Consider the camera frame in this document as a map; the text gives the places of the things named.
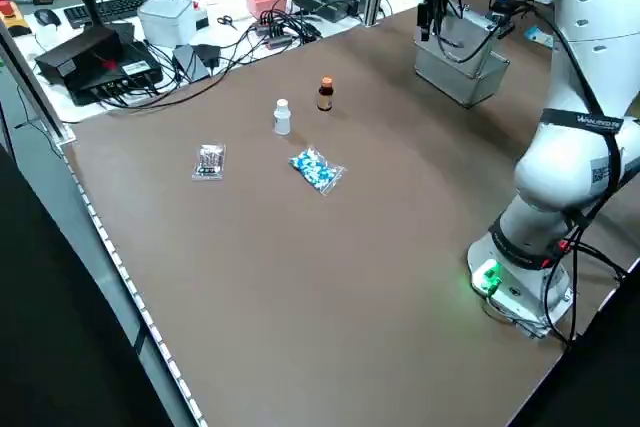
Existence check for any clear packet of vials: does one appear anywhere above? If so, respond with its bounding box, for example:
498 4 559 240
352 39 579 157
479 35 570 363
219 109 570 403
191 141 228 183

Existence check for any black plug adapter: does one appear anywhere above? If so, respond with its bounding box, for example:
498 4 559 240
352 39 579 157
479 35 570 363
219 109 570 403
171 42 222 84

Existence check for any clear bottle white cap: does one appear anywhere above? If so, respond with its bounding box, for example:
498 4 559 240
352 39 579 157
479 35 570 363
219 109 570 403
272 98 293 137

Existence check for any white desk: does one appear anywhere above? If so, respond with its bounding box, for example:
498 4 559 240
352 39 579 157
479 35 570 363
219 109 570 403
0 0 491 124

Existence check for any black keyboard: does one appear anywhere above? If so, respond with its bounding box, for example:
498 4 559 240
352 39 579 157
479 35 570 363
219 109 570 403
63 0 169 29

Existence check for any brown bottle orange cap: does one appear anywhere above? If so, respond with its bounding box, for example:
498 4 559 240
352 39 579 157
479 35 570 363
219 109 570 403
316 76 336 114

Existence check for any black usb hub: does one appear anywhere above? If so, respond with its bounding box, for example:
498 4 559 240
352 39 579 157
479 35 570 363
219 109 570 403
253 20 321 50

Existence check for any white box appliance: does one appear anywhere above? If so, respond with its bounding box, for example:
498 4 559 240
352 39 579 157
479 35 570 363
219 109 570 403
136 0 209 47

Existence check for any black device box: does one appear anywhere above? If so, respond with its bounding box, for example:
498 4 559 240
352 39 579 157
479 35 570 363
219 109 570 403
33 25 165 108

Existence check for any silver aluminium medicine case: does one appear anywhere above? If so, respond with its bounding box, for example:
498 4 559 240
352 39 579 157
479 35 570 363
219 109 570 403
413 3 512 110

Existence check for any black computer mouse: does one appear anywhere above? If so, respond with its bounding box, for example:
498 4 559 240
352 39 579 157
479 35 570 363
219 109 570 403
33 8 61 28

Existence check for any blue cotton swab packet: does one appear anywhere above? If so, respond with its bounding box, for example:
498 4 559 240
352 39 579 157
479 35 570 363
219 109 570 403
523 25 556 49

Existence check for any yellow emergency stop box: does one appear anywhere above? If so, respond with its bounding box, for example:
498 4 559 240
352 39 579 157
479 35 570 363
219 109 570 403
0 0 32 39

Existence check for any blue white capsule bag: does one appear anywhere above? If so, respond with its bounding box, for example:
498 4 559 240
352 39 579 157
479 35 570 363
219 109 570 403
287 145 348 197

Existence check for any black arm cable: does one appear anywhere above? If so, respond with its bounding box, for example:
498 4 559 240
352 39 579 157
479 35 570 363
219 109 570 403
434 0 631 258

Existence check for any pink plastic bin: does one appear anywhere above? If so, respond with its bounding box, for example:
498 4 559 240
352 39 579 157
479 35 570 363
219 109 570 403
244 0 288 21

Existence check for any black base cable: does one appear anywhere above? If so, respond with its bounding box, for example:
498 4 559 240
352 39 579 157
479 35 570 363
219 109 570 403
542 239 632 348

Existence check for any aluminium frame bar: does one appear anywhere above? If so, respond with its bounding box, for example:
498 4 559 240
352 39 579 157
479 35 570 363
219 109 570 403
0 21 77 147

